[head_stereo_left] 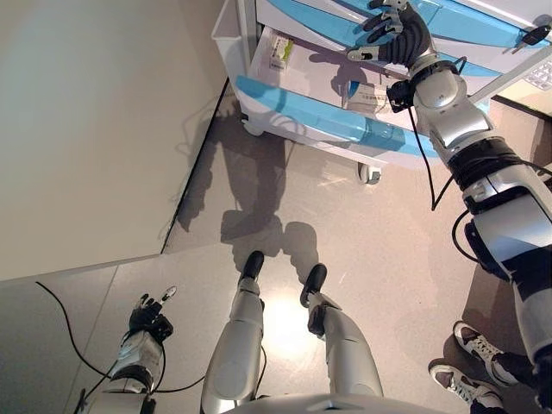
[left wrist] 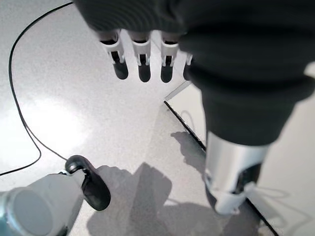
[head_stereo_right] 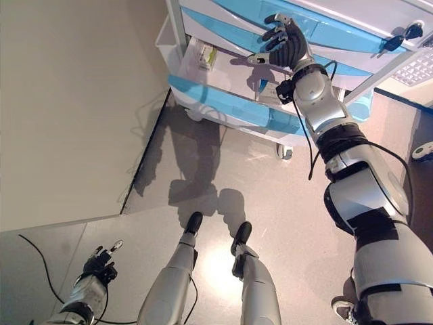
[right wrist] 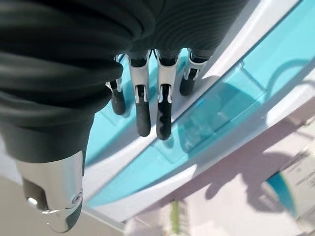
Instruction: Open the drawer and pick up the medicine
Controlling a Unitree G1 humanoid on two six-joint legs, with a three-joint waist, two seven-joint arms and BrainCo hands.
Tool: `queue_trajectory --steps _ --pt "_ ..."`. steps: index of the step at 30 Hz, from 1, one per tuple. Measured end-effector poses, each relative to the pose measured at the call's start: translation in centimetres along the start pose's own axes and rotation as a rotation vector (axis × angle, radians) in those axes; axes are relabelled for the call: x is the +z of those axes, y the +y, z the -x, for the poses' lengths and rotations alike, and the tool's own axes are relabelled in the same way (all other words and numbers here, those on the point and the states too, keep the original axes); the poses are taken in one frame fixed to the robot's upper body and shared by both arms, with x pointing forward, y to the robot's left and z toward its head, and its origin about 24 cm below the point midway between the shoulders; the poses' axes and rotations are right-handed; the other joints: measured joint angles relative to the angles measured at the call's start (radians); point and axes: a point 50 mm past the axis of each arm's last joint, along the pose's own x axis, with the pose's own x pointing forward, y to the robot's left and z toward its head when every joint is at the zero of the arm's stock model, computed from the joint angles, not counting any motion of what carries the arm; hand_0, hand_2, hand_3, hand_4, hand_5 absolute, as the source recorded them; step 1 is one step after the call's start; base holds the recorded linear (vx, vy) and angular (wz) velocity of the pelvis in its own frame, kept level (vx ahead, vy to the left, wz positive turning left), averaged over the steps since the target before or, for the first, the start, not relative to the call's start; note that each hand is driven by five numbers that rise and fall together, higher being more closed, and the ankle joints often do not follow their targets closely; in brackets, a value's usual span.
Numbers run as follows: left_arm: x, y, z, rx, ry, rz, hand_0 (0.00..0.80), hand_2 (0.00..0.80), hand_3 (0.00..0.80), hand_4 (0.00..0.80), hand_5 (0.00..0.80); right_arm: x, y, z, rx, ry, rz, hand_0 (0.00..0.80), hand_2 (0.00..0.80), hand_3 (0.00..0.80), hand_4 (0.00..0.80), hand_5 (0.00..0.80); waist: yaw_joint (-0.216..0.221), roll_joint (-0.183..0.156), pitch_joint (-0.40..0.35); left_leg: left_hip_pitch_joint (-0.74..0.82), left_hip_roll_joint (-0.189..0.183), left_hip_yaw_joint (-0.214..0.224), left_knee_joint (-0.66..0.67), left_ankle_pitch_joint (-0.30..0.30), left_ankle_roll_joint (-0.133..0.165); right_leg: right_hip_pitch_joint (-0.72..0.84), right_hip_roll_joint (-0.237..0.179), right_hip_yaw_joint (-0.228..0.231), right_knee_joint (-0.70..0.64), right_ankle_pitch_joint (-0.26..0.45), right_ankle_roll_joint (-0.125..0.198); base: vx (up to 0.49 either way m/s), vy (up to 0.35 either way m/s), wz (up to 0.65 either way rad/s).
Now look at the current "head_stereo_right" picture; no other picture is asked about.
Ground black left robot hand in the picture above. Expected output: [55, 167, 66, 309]
[83, 239, 124, 278]

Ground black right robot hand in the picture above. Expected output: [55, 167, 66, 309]
[246, 13, 315, 72]

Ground blue handled white cart drawer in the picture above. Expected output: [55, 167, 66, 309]
[167, 35, 348, 139]
[179, 5, 378, 79]
[179, 0, 409, 57]

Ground white lockable cart drawer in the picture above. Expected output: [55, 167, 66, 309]
[287, 0, 433, 51]

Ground green white medicine box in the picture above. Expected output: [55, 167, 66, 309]
[195, 43, 218, 72]

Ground silver left robot leg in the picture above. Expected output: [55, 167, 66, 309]
[138, 232, 199, 325]

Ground silver robot leg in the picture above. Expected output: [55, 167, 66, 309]
[138, 232, 199, 325]
[231, 245, 281, 325]

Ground blue lidded waste bin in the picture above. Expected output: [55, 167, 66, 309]
[348, 91, 375, 121]

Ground white cart caster wheel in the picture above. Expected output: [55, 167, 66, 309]
[276, 142, 294, 160]
[184, 106, 204, 123]

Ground black keys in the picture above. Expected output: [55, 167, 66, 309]
[371, 20, 424, 59]

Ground black left robot foot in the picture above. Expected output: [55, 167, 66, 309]
[184, 211, 204, 236]

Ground black robot foot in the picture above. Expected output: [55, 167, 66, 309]
[184, 211, 204, 236]
[233, 221, 253, 248]

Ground white medical cart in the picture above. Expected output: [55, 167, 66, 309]
[155, 0, 433, 160]

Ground white side bin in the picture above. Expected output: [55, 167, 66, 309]
[155, 18, 183, 68]

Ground black right robot foot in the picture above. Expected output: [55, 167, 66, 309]
[233, 221, 253, 248]

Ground silver right robot leg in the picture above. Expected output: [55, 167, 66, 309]
[231, 245, 281, 325]

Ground white bed caster wheel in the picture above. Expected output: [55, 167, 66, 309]
[411, 142, 433, 160]

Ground brown white sneaker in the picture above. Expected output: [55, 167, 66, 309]
[333, 296, 359, 325]

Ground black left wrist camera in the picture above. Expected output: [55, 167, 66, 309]
[101, 262, 118, 282]

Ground thin black floor cable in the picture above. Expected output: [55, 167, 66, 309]
[18, 233, 143, 324]

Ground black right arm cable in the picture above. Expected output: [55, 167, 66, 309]
[290, 60, 415, 226]

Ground white wire basket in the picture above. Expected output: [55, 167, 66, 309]
[392, 50, 433, 87]

